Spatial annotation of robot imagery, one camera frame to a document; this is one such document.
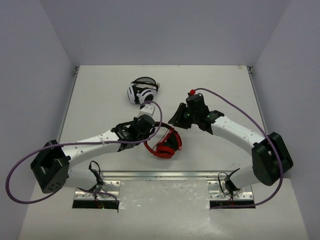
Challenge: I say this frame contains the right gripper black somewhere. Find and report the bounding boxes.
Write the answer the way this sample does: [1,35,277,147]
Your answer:
[169,103,199,130]

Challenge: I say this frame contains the red black headphones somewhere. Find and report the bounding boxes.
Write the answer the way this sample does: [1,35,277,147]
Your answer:
[143,122,183,159]

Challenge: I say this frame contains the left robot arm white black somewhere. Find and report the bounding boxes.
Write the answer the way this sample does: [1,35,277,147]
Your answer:
[30,114,156,194]

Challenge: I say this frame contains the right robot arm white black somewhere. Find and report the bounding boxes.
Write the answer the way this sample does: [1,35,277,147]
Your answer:
[169,93,294,194]

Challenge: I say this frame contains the white black headphones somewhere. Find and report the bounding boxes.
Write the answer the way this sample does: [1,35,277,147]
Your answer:
[127,76,160,105]

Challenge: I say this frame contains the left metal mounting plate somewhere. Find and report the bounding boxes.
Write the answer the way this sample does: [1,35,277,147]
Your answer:
[73,179,121,201]

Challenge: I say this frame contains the metal mounting plate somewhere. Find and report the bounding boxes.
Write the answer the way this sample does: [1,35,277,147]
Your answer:
[207,179,254,201]
[73,179,121,201]

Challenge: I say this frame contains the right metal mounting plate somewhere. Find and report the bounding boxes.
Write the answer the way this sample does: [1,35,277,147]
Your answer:
[207,179,254,201]

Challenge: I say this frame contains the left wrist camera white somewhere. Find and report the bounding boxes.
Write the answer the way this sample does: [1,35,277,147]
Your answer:
[137,103,156,118]

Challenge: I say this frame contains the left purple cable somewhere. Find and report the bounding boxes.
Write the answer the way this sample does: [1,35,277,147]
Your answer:
[5,100,164,204]

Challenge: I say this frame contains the purple cable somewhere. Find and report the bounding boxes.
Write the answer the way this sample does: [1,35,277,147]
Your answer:
[194,87,283,209]
[5,100,164,204]

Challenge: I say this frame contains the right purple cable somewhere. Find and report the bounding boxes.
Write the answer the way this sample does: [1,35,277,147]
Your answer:
[194,87,283,209]

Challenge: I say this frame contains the left black base cable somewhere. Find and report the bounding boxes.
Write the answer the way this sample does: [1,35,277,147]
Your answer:
[87,161,104,186]

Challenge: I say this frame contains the black base cable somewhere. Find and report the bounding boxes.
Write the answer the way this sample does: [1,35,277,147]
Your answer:
[216,171,238,201]
[87,161,104,186]

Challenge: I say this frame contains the aluminium rail table edge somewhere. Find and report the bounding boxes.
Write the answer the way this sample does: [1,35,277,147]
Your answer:
[69,170,241,180]

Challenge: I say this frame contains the right black base cable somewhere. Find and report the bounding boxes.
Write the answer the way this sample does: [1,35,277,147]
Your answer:
[216,171,238,201]

